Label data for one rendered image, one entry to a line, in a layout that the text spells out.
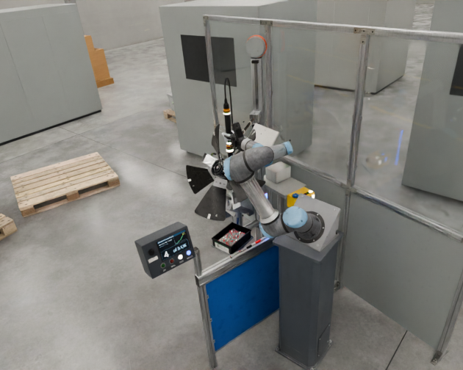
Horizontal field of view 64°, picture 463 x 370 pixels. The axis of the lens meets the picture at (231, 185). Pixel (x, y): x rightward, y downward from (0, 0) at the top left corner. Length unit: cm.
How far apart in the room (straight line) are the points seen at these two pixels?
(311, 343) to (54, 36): 674
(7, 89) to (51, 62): 89
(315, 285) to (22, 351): 228
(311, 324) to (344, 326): 65
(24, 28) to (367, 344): 687
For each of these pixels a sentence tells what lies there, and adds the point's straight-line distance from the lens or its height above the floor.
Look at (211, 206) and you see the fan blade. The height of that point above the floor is 100.
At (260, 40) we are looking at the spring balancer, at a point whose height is 193.
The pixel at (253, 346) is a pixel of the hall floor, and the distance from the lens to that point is 297.
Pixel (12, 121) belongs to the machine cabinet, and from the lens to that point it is 767.
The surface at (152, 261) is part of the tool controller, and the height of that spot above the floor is 116.
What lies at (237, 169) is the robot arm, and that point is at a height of 152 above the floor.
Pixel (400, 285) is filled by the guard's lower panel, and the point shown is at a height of 41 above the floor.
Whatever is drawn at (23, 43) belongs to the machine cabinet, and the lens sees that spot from 764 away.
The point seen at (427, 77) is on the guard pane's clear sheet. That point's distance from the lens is 228.
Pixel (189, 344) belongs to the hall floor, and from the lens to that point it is 303.
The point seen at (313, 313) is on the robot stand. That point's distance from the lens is 244.
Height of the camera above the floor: 239
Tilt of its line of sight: 30 degrees down
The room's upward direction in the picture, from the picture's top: 5 degrees counter-clockwise
